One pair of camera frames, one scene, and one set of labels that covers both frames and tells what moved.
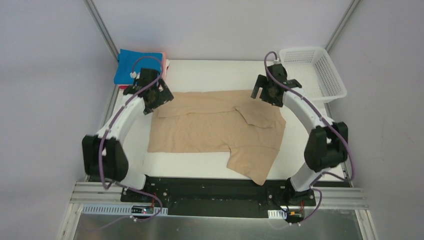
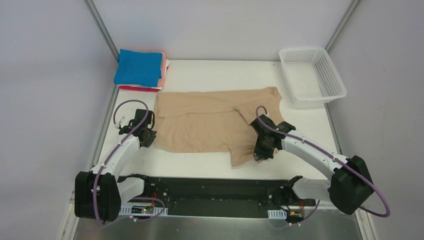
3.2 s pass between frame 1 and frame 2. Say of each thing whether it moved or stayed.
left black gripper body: moved
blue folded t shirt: stayed
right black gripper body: moved
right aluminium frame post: stayed
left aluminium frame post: stayed
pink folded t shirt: stayed
